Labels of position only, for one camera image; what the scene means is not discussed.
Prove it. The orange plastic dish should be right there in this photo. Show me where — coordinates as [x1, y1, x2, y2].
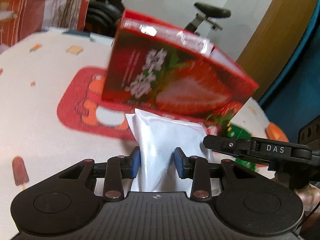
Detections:
[266, 122, 289, 142]

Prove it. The green plush toy with string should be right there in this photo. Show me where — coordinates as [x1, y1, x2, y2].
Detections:
[204, 113, 258, 170]

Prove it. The red strawberry cardboard box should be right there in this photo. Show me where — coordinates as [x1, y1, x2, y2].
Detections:
[102, 10, 258, 118]

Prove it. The person's hand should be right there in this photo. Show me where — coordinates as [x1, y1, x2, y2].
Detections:
[295, 184, 319, 231]

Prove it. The red floral curtain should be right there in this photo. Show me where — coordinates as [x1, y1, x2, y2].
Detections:
[1, 0, 89, 51]

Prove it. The red bear cartoon mat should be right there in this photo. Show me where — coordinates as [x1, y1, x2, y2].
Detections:
[56, 65, 266, 168]

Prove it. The wooden door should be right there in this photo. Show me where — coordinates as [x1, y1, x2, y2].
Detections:
[237, 0, 318, 100]

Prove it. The teal blue fabric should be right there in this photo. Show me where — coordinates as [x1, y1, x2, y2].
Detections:
[258, 2, 319, 143]

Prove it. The clear bag of dark socks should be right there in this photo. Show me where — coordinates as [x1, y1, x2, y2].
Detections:
[139, 24, 214, 57]

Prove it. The black exercise bike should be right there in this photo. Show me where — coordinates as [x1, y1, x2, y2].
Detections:
[84, 0, 232, 37]

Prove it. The white plastic package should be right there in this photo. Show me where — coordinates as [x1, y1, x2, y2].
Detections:
[126, 109, 214, 196]

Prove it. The white patterned tablecloth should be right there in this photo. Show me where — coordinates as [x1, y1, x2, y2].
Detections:
[0, 27, 283, 240]

